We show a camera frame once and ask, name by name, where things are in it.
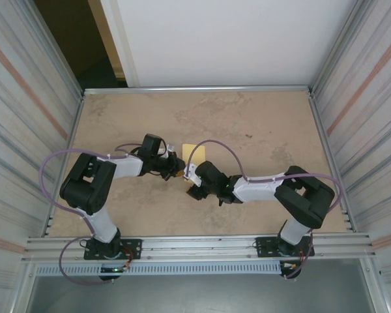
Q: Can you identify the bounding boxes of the yellow square paper sheet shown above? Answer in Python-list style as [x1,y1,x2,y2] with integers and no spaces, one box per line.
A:
[181,143,207,170]

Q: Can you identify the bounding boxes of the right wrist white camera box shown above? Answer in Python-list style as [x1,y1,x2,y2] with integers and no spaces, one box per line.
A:
[183,164,202,188]

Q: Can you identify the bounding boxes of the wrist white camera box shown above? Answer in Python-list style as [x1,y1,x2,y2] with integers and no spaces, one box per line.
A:
[158,144,177,157]
[183,164,202,188]

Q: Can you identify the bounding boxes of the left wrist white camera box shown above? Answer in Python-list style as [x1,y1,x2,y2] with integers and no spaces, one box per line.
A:
[158,144,177,157]

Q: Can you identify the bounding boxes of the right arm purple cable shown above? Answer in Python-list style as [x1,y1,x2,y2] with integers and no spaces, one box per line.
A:
[187,140,345,280]

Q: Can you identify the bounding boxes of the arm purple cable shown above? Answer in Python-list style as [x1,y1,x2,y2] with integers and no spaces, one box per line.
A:
[187,140,345,280]
[40,143,144,286]

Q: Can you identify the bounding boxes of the wide aluminium mounting rail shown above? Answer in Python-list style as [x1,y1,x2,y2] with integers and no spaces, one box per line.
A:
[21,231,377,262]

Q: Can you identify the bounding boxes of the grey slotted cable duct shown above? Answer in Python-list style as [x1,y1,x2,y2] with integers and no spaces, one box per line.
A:
[35,262,283,276]

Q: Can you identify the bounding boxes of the thin aluminium table rail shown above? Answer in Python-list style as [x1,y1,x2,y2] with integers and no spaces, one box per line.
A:
[83,85,313,96]

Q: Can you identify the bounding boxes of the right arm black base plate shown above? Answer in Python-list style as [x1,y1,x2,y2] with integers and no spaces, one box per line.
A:
[255,236,315,258]

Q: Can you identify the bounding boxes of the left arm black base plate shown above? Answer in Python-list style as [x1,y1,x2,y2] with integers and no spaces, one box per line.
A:
[83,239,143,261]

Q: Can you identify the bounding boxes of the aluminium table side rail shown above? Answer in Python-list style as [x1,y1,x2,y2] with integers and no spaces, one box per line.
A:
[308,93,358,233]
[45,93,85,237]

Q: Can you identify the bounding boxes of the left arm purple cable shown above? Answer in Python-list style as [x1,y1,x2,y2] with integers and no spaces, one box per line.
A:
[40,143,144,286]

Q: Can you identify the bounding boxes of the beige door frame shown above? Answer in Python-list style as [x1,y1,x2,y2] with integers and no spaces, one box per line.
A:
[87,0,133,88]

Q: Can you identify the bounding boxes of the aluminium corner post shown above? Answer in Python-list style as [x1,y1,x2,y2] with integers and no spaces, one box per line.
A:
[25,0,85,98]
[312,0,371,92]

